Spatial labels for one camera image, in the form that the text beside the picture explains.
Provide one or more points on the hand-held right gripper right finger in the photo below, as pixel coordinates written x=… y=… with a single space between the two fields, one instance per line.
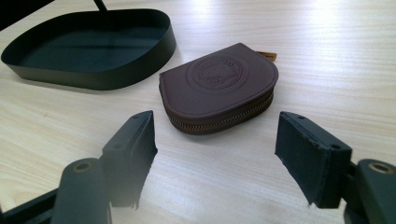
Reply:
x=314 y=158

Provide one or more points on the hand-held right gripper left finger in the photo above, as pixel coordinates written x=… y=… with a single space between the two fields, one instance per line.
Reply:
x=129 y=158

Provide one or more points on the brown leather coin pouch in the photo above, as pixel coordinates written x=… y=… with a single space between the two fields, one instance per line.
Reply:
x=218 y=90

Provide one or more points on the black oval tray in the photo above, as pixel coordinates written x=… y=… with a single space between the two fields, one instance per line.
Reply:
x=90 y=51

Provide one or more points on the black metal stand leg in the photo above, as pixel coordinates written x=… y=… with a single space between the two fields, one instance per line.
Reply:
x=100 y=5

